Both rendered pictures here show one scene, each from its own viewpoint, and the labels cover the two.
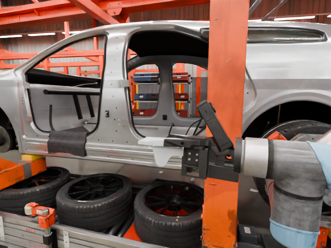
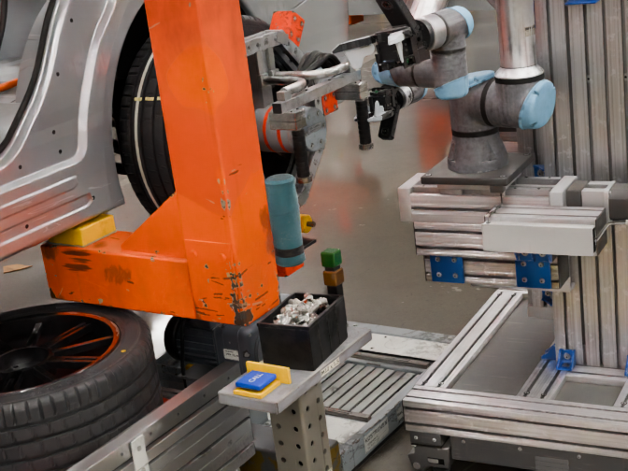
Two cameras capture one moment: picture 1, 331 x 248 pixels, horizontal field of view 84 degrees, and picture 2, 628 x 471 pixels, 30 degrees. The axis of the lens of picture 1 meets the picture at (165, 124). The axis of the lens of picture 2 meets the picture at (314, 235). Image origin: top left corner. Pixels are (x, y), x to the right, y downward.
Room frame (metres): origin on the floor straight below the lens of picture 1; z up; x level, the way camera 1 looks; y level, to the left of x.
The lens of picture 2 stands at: (-0.22, 2.26, 1.62)
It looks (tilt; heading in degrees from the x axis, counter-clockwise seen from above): 18 degrees down; 290
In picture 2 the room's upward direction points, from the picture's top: 7 degrees counter-clockwise
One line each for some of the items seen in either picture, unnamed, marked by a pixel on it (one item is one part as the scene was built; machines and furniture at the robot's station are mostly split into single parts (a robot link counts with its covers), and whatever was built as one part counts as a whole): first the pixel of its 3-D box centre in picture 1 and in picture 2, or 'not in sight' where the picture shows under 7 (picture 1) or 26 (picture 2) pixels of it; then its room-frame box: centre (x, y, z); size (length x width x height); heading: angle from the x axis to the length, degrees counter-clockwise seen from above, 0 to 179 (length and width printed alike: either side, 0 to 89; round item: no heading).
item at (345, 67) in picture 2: not in sight; (310, 60); (0.88, -0.96, 1.03); 0.19 x 0.18 x 0.11; 165
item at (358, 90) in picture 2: not in sight; (350, 90); (0.79, -1.01, 0.93); 0.09 x 0.05 x 0.05; 165
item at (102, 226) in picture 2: not in sight; (80, 229); (1.42, -0.43, 0.71); 0.14 x 0.14 x 0.05; 75
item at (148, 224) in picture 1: (173, 210); (29, 392); (1.45, -0.07, 0.39); 0.66 x 0.66 x 0.24
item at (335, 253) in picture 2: not in sight; (331, 257); (0.69, -0.36, 0.64); 0.04 x 0.04 x 0.04; 75
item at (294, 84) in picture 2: not in sight; (272, 75); (0.94, -0.77, 1.03); 0.19 x 0.18 x 0.11; 165
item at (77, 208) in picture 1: (96, 198); not in sight; (1.64, 0.65, 0.39); 0.66 x 0.66 x 0.24
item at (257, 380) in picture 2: not in sight; (256, 381); (0.79, 0.00, 0.47); 0.07 x 0.07 x 0.02; 75
